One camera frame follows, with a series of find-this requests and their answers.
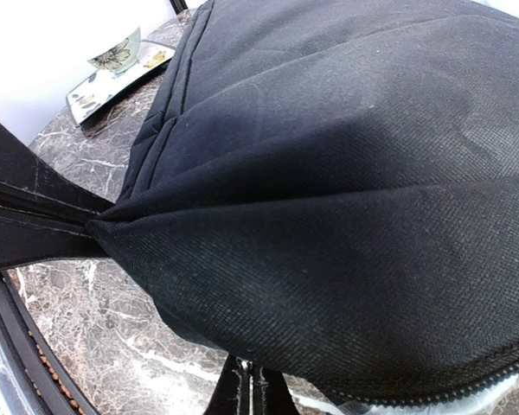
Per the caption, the black student bag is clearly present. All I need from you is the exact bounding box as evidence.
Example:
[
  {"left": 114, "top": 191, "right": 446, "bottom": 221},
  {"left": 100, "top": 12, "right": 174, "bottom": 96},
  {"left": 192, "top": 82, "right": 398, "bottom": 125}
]
[{"left": 87, "top": 1, "right": 519, "bottom": 405}]

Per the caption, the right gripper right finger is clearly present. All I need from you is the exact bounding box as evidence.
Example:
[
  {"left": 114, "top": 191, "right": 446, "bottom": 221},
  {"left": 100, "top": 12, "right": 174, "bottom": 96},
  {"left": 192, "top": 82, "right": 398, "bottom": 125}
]
[{"left": 205, "top": 355, "right": 298, "bottom": 415}]

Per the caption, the black front table rail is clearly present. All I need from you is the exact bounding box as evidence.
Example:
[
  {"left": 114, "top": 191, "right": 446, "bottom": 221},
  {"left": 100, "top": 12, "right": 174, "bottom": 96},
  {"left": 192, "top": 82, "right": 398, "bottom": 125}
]
[{"left": 0, "top": 272, "right": 98, "bottom": 414}]

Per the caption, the floral placemat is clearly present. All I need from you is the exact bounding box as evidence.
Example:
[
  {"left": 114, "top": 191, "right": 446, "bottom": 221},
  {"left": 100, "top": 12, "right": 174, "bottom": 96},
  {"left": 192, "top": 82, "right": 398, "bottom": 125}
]
[{"left": 66, "top": 41, "right": 175, "bottom": 126}]

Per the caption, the green bowl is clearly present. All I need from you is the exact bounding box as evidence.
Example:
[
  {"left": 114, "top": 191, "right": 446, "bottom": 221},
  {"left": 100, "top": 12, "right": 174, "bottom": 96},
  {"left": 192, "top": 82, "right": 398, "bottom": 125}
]
[{"left": 87, "top": 27, "right": 141, "bottom": 76}]

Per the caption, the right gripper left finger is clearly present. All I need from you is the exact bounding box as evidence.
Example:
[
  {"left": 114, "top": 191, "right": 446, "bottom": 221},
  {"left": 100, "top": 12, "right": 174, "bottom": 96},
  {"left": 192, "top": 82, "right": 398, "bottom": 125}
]
[{"left": 0, "top": 124, "right": 112, "bottom": 271}]

